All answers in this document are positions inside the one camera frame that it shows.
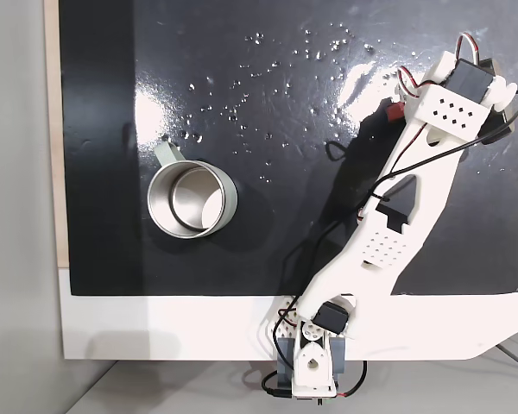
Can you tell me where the beige wooden board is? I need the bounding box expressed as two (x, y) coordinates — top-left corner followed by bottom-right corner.
(42, 0), (71, 269)

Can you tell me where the small red cube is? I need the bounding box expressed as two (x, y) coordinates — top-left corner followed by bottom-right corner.
(385, 103), (409, 124)

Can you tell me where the black power cable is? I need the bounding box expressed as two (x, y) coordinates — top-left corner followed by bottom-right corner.
(261, 361), (295, 398)

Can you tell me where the grey table clamp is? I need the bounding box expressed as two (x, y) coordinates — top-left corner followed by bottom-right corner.
(275, 336), (349, 388)

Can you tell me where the black glossy mat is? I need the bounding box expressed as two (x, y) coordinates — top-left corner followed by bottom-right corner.
(58, 0), (518, 298)

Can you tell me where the metal cup with handle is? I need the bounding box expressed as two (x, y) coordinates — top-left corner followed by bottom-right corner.
(146, 140), (240, 239)

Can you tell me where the black camera cable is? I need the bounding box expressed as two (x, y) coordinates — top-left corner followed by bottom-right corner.
(281, 87), (518, 303)

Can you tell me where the red and black wire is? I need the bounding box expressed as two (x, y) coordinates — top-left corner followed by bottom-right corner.
(335, 360), (369, 398)

